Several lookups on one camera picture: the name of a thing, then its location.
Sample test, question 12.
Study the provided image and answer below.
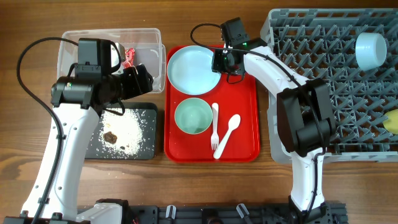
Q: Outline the red snack wrapper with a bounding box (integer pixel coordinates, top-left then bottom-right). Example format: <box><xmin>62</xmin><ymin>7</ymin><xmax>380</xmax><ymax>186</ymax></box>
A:
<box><xmin>123</xmin><ymin>48</ymin><xmax>135</xmax><ymax>68</ymax></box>

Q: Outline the light blue plate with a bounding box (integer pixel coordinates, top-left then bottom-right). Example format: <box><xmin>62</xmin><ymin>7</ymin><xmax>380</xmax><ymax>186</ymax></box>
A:
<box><xmin>167</xmin><ymin>45</ymin><xmax>221</xmax><ymax>95</ymax></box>

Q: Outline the rice food waste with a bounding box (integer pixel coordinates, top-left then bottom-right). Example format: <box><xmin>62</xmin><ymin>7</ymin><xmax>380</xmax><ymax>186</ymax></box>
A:
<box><xmin>95</xmin><ymin>107</ymin><xmax>156</xmax><ymax>158</ymax></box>

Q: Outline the white plastic spoon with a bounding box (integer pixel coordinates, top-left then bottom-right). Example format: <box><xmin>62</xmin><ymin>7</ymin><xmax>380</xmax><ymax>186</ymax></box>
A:
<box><xmin>213</xmin><ymin>114</ymin><xmax>241</xmax><ymax>159</ymax></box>

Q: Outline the green bowl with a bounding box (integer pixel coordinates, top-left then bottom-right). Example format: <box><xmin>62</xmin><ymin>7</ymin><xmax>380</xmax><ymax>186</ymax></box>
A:
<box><xmin>174</xmin><ymin>98</ymin><xmax>213</xmax><ymax>135</ymax></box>

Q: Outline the light blue bowl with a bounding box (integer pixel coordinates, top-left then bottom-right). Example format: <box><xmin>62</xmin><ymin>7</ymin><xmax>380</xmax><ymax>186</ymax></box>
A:
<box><xmin>355</xmin><ymin>32</ymin><xmax>387</xmax><ymax>71</ymax></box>

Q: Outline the yellow plastic cup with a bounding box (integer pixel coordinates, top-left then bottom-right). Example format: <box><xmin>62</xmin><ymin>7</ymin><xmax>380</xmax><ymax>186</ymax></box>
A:
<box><xmin>383</xmin><ymin>109</ymin><xmax>398</xmax><ymax>135</ymax></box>

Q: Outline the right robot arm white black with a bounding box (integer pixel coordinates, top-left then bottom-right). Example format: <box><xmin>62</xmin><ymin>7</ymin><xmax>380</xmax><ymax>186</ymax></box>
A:
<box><xmin>212</xmin><ymin>18</ymin><xmax>336</xmax><ymax>223</ymax></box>

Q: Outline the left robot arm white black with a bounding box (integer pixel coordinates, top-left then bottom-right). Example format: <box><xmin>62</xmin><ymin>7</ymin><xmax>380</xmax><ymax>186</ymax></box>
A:
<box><xmin>4</xmin><ymin>38</ymin><xmax>153</xmax><ymax>223</ymax></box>

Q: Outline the grey dishwasher rack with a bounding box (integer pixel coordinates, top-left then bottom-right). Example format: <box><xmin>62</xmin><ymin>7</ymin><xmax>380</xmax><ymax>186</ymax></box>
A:
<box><xmin>261</xmin><ymin>9</ymin><xmax>397</xmax><ymax>163</ymax></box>

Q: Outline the clear plastic bin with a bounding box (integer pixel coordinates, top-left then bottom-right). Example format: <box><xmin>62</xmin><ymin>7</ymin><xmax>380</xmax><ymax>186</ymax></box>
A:
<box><xmin>57</xmin><ymin>28</ymin><xmax>166</xmax><ymax>93</ymax></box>

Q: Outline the black tray bin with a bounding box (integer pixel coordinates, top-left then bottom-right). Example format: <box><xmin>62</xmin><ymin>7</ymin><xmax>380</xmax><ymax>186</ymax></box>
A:
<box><xmin>85</xmin><ymin>101</ymin><xmax>159</xmax><ymax>161</ymax></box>

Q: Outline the red serving tray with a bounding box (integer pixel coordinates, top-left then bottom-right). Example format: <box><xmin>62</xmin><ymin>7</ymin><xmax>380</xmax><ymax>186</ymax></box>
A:
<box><xmin>164</xmin><ymin>44</ymin><xmax>261</xmax><ymax>164</ymax></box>

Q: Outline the white plastic fork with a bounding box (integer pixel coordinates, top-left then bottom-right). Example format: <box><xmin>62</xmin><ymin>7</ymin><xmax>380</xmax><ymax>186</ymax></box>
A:
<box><xmin>211</xmin><ymin>103</ymin><xmax>220</xmax><ymax>151</ymax></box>

